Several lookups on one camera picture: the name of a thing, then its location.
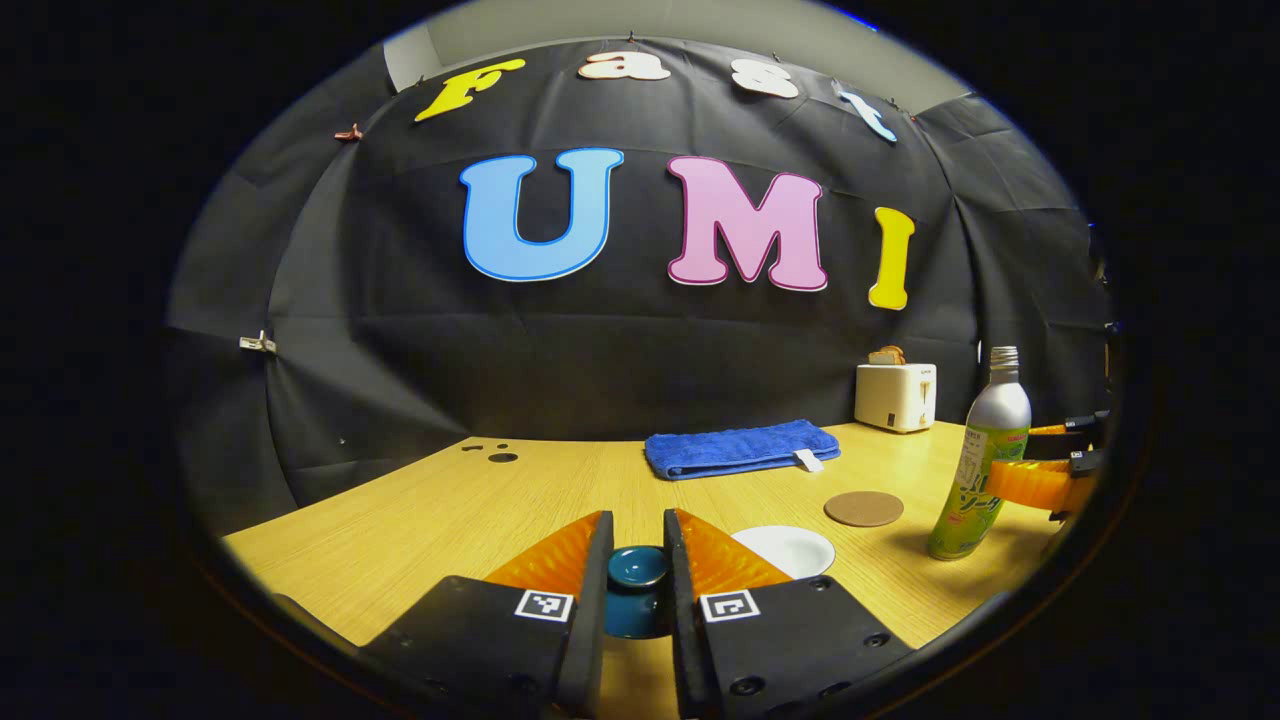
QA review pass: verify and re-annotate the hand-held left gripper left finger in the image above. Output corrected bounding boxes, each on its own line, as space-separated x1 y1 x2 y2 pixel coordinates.
360 510 615 716

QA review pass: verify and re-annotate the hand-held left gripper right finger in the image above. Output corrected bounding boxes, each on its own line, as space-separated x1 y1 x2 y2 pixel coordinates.
662 508 916 719

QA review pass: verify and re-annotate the silver green water bottle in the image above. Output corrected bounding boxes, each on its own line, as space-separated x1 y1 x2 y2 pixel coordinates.
927 346 1033 561

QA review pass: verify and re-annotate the white teacup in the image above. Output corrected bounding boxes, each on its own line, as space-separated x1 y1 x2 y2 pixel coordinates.
732 525 837 581

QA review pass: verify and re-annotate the round brown coaster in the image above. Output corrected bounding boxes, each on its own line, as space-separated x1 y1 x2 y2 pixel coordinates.
823 490 905 528

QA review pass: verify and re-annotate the white toaster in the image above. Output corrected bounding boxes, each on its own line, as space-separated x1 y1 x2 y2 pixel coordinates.
854 362 939 434

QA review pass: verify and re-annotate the blue folded towel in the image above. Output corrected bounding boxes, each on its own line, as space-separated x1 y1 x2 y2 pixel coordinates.
644 419 842 482

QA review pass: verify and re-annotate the black backdrop cloth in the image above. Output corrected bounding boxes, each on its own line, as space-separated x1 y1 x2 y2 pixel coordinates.
165 38 1116 536

